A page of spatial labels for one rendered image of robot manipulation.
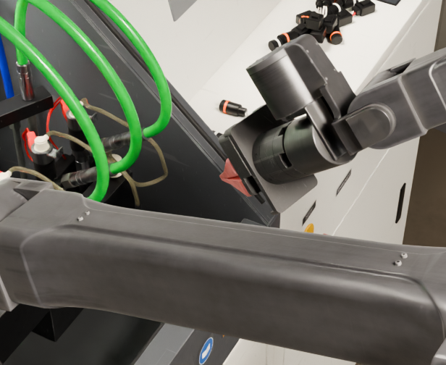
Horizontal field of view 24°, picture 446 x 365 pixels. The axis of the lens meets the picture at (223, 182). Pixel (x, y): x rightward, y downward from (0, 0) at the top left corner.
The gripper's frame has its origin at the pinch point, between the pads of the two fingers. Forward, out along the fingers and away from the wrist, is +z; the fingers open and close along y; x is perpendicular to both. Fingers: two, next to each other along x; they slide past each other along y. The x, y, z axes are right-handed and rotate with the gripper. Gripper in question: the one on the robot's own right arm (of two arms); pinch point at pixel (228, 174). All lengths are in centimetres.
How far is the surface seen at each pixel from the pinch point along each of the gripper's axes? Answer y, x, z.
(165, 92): 10.7, -7.3, 13.9
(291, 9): 10, -58, 44
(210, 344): -21.4, -0.5, 26.0
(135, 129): 9.0, 0.3, 11.8
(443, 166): -54, -143, 120
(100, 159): 8.5, 8.0, 8.9
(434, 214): -60, -125, 113
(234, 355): -27.8, -7.6, 34.9
